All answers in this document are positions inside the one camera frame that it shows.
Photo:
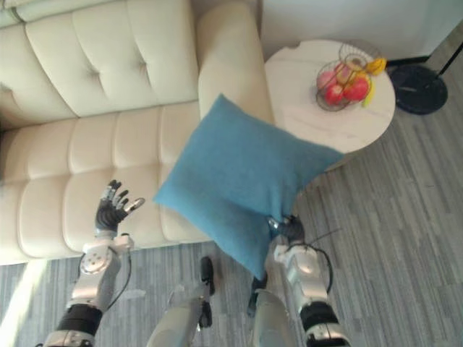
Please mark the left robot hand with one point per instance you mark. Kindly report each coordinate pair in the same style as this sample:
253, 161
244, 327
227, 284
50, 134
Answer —
108, 213

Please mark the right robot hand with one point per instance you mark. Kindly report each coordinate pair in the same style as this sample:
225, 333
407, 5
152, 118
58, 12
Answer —
292, 228

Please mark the blue square cushion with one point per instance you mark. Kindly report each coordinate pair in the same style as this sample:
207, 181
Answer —
243, 183

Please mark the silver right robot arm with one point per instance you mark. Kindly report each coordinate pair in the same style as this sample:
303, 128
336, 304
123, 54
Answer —
307, 285

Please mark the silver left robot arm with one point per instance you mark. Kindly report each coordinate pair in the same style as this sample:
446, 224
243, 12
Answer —
88, 285

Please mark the silver right robot leg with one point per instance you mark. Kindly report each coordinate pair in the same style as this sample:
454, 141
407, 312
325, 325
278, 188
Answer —
276, 320

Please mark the silver robot leg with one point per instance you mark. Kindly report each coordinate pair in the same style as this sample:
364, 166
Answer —
179, 318
276, 320

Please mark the cream tufted leather sofa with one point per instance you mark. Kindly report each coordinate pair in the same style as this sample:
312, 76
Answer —
108, 119

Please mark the dark left robot foot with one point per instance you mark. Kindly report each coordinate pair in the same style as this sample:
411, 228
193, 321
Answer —
207, 273

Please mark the silver left robot leg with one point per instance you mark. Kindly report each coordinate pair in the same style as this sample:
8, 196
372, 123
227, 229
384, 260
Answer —
179, 318

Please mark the round white marble side table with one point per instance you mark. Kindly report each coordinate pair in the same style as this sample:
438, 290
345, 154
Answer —
327, 105

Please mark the red apple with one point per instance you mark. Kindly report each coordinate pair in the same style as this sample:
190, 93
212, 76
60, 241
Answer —
334, 94
356, 89

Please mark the pink apple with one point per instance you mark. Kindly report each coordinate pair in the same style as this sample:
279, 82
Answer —
326, 79

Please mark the yellow banana bunch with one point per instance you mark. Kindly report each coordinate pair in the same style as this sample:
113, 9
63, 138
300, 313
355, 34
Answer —
374, 68

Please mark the black round lamp base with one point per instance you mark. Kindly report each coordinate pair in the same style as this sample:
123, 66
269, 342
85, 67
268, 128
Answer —
419, 88

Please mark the black lamp pole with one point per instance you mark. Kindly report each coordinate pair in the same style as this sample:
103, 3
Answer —
448, 54

